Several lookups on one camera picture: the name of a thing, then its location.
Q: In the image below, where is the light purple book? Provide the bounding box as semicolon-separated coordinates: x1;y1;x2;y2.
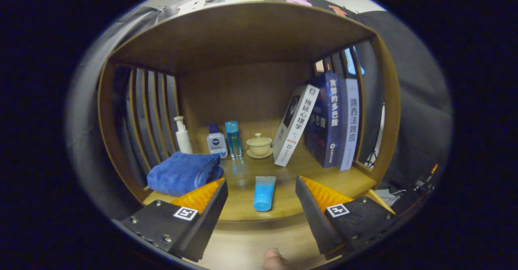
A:
338;78;361;171

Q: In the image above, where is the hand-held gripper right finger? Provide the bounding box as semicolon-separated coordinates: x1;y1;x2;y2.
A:
295;175;399;260

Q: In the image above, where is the clear blue bottle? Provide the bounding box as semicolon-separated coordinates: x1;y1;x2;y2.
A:
225;120;243;160

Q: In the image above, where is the white bottle with blue cap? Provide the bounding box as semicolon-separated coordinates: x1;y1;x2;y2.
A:
206;123;229;159

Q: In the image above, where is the white book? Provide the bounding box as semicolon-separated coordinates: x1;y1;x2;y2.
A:
272;84;320;167

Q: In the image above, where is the beige lidded teacup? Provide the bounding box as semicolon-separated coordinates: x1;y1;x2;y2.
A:
246;132;274;159

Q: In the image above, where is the wooden countertop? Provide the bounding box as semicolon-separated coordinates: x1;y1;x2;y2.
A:
142;120;379;222

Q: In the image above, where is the black device with orange part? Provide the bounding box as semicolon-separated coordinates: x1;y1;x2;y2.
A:
413;164;439;193

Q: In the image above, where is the black backdrop cloth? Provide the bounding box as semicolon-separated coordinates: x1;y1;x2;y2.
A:
65;0;453;222

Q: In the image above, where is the light blue tube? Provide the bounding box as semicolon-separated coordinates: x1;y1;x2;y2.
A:
253;176;277;212

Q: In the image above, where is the white pump bottle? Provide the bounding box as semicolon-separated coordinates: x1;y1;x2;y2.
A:
174;116;194;154

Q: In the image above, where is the dark blue book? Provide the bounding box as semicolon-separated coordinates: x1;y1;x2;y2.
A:
304;72;342;168

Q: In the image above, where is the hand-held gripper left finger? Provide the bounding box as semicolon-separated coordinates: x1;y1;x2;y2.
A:
111;178;229;262

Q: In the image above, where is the folded blue towel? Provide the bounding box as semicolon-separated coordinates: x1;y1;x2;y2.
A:
147;152;224;197

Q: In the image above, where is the wooden cabinet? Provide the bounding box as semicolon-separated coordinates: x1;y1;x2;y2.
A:
97;1;401;222

